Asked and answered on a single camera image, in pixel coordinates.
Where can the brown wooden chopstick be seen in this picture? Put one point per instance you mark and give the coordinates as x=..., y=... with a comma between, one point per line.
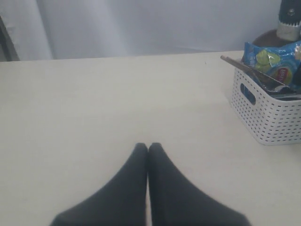
x=253, y=73

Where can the brown wooden plate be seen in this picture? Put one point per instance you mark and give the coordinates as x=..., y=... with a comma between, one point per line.
x=270, y=39

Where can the blue Lay's chips bag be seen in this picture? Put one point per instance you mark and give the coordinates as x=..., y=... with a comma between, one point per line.
x=281, y=63

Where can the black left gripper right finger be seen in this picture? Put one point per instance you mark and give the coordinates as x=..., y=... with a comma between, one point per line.
x=175, y=201

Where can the white perforated plastic basket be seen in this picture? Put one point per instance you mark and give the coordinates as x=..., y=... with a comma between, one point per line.
x=270, y=121

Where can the dark metal frame post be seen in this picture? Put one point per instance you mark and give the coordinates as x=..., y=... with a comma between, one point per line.
x=7, y=49

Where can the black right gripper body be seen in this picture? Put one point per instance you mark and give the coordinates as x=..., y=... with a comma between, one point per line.
x=289, y=20

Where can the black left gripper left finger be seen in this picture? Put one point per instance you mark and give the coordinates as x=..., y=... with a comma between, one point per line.
x=121, y=202

